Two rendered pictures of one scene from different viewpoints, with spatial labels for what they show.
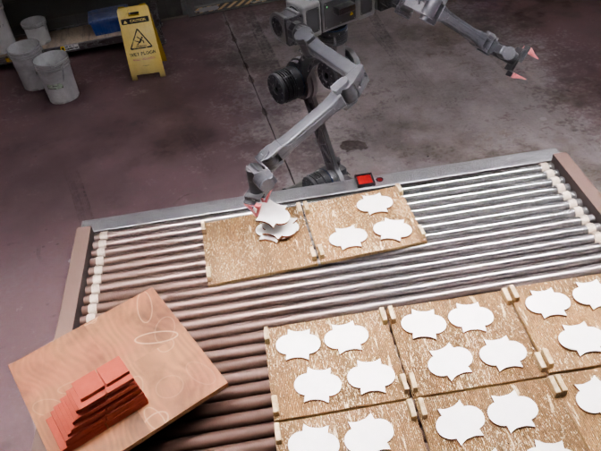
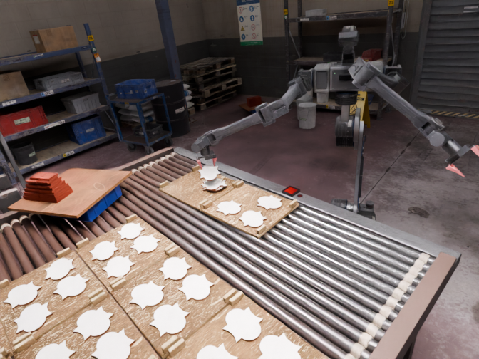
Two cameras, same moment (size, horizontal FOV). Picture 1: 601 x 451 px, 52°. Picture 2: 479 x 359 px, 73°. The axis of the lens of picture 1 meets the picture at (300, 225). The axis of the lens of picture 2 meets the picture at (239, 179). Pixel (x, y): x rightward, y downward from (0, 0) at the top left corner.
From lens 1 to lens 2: 1.78 m
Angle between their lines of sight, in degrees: 44
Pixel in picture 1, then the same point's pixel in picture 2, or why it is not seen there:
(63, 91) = (304, 122)
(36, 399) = not seen: hidden behind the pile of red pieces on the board
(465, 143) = not seen: outside the picture
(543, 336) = (203, 337)
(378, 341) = (150, 257)
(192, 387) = (70, 209)
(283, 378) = (105, 238)
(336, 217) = (243, 197)
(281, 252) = (198, 195)
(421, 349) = (153, 278)
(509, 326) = (202, 311)
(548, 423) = not seen: outside the picture
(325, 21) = (331, 83)
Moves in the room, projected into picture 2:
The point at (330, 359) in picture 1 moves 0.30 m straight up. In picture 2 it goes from (126, 246) to (108, 194)
